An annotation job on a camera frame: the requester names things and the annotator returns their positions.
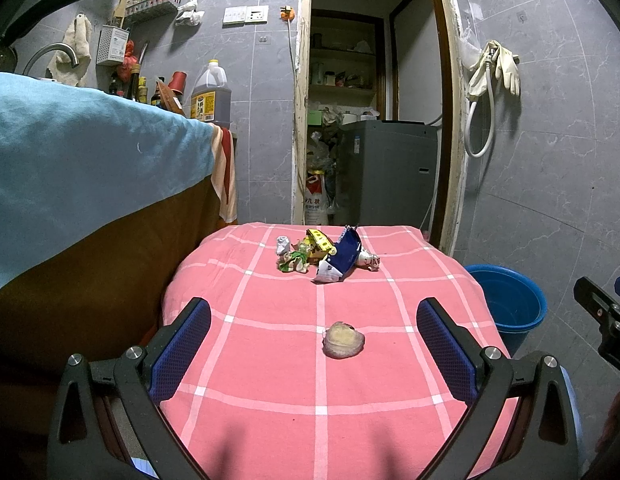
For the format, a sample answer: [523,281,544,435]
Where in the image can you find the beige shell-like trash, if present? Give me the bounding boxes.
[322,322,365,360]

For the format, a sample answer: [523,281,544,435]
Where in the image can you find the green wrapper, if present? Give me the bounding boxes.
[277,243,310,274]

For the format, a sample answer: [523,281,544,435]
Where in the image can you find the blue white snack bag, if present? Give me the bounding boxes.
[313,226,362,284]

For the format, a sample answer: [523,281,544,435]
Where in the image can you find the yellow seasoning wrapper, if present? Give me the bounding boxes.
[304,229,337,262]

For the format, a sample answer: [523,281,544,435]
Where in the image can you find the small white wrapper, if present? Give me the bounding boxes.
[276,235,290,257]

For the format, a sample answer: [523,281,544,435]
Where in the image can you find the blue plastic bucket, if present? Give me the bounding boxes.
[466,264,548,356]

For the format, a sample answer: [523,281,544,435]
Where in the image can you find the pink checked tablecloth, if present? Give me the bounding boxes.
[161,223,501,479]

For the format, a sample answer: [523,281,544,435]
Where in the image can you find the red beige striped cloth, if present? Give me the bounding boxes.
[211,125,238,229]

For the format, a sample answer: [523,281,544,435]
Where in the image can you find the grey washing machine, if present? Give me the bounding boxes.
[334,120,439,228]

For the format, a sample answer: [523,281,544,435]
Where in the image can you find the light blue towel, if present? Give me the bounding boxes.
[0,73,214,289]

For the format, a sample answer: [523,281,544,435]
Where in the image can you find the white rubber gloves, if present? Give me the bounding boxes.
[467,40,520,101]

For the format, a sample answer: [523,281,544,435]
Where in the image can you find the large oil jug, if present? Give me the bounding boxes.
[191,58,232,128]

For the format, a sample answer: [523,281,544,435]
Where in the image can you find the red cup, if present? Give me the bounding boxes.
[168,70,187,96]

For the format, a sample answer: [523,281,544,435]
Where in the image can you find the hanging beige rag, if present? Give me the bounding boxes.
[46,13,95,87]

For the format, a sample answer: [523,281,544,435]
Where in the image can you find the metal faucet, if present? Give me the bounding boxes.
[21,41,81,77]

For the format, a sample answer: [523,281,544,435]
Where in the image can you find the white hose loop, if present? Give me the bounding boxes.
[463,58,498,160]

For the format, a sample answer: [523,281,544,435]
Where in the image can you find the white wall switch panel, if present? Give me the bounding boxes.
[222,6,269,26]

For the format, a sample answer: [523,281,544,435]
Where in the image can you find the wall wire shelf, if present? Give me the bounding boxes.
[124,0,182,25]

